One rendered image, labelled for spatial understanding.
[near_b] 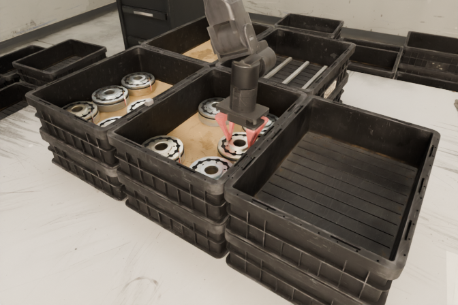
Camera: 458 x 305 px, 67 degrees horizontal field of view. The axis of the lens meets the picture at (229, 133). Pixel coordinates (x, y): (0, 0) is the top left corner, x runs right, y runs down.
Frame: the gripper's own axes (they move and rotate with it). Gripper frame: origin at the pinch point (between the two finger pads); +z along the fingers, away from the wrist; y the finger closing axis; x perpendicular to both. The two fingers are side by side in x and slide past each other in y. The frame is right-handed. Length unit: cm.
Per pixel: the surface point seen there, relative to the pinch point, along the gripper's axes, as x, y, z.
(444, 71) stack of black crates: -166, -35, 28
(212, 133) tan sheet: -3.7, 10.3, 4.1
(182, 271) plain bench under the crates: 24.6, -2.6, 18.6
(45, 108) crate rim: 20.8, 42.3, -3.1
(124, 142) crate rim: 20.5, 15.3, -4.5
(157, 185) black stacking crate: 18.9, 8.7, 4.8
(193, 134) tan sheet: -0.6, 14.4, 4.3
